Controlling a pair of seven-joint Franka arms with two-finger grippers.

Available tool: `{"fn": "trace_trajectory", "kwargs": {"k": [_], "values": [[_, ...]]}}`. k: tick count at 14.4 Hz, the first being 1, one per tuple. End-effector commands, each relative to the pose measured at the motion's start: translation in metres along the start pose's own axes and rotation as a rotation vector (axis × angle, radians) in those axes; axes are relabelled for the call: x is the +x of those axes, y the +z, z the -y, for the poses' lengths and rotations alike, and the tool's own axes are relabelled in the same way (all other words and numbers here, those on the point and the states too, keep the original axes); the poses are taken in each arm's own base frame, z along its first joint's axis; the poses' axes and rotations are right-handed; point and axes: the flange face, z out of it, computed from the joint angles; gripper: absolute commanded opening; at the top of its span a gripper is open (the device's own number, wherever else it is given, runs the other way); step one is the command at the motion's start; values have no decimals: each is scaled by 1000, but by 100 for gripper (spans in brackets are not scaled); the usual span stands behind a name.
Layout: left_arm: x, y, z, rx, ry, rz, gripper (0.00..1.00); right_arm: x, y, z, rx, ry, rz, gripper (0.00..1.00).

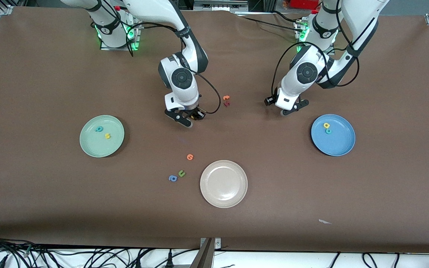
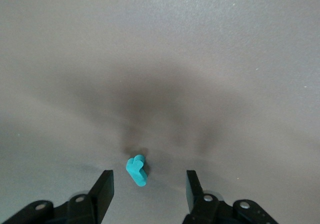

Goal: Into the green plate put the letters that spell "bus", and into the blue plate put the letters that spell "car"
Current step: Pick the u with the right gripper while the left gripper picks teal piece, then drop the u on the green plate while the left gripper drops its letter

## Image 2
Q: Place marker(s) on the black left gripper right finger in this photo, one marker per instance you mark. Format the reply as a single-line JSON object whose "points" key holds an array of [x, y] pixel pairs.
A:
{"points": [[200, 204]]}

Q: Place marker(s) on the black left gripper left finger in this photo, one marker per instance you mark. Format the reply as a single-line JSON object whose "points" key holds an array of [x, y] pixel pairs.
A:
{"points": [[100, 199]]}

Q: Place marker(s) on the teal foam letter r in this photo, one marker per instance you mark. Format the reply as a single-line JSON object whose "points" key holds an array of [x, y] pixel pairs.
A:
{"points": [[136, 171]]}

